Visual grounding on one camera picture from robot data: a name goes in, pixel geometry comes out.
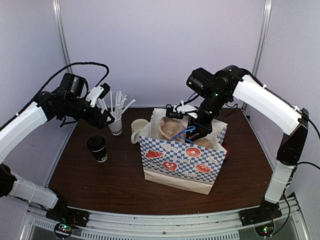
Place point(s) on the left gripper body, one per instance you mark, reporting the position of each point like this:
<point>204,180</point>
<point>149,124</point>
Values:
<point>92,118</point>

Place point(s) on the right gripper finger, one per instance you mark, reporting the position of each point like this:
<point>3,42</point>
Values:
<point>191,133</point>
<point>199,135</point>

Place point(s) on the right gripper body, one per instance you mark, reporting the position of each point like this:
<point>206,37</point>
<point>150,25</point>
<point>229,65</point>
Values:
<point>206,127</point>

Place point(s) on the cardboard cup carrier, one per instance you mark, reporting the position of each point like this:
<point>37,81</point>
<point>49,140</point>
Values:
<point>171,130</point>

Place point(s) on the blue checkered paper bag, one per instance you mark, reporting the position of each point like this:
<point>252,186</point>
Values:
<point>181,165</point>

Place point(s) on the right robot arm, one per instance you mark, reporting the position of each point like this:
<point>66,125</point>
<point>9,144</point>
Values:
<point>236,83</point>

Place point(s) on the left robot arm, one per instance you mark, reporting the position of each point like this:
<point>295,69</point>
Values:
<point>65,101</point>

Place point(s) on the white paper cup with straws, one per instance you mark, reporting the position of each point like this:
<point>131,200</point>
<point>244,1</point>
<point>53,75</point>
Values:
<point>116,127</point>

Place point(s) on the red floral plate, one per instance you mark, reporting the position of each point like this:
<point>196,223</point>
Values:
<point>227,148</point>

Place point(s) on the white ceramic mug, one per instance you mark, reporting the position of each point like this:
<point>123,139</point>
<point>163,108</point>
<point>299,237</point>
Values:
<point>136,127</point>

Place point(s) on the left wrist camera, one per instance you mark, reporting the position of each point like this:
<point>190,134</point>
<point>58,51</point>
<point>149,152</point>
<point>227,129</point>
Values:
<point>98,92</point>

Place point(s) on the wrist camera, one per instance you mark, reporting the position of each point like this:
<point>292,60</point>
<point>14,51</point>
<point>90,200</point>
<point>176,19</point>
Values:
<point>178,111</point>
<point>98,92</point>

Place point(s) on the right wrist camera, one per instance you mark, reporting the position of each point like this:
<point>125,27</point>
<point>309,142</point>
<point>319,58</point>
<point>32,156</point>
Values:
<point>178,111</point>

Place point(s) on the aluminium front rail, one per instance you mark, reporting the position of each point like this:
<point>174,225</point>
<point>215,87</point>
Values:
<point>224,225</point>

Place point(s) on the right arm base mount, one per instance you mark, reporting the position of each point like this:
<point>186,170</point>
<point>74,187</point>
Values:
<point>261,218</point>

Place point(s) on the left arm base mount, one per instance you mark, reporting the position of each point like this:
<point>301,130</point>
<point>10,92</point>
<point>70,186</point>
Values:
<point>68,220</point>

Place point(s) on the left aluminium post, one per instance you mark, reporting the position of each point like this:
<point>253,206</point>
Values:
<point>61,33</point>

